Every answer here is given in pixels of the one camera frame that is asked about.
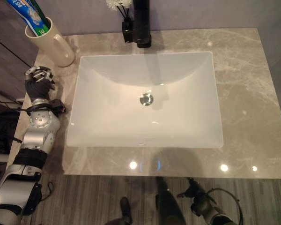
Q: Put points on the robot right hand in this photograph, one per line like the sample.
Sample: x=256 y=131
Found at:
x=199 y=197

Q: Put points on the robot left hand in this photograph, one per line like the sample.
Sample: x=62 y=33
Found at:
x=38 y=87

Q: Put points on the robot left arm silver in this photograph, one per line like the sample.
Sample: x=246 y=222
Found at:
x=38 y=124

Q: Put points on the robot right arm silver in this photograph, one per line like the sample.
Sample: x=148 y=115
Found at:
x=219 y=214

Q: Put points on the white rectangular sink basin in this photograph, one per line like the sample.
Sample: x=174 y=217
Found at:
x=145 y=100

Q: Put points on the chrome sink drain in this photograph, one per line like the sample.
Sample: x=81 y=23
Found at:
x=146 y=99

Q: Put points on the blue toothpaste tube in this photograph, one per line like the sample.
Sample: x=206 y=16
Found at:
x=29 y=15

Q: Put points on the black reed diffuser bottle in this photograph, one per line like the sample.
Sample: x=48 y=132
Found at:
x=127 y=31

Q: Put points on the white flower reed sticks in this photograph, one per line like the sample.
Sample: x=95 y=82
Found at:
x=119 y=4

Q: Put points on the black faucet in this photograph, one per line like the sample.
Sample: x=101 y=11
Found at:
x=142 y=22

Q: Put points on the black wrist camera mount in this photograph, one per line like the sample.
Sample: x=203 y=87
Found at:
x=58 y=107

